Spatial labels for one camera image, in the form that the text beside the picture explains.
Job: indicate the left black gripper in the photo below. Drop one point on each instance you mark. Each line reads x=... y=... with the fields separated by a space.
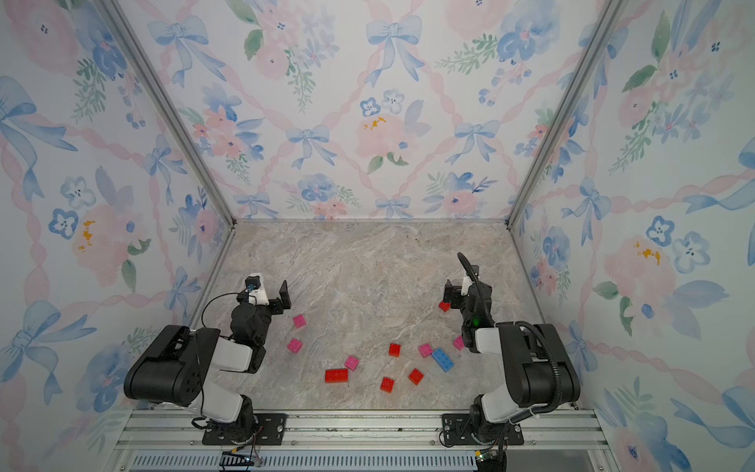
x=278 y=308

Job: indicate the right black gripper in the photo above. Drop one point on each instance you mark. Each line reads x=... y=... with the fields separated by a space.
x=456 y=292

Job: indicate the red 2x4 lego brick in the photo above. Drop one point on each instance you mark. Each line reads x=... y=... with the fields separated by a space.
x=336 y=376

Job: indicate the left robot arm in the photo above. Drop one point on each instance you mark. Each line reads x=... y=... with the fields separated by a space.
x=174 y=368

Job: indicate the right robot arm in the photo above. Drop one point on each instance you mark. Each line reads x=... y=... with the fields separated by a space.
x=538 y=375

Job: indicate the blue 2x4 lego brick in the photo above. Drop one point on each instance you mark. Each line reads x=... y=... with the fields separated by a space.
x=443 y=360

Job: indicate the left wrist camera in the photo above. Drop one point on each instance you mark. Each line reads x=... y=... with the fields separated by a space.
x=255 y=289

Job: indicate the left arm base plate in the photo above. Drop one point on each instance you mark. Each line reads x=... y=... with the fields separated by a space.
x=265 y=429

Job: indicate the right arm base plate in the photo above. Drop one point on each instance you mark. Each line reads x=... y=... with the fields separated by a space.
x=461 y=429

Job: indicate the left corner aluminium post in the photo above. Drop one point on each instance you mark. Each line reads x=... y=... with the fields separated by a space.
x=116 y=20

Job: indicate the corner aluminium post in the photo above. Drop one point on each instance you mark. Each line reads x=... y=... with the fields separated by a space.
x=116 y=20
x=604 y=28

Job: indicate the aluminium front rail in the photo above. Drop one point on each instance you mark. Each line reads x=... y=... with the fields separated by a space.
x=365 y=440

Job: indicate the right corner aluminium post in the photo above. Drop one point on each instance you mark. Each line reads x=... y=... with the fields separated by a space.
x=604 y=28

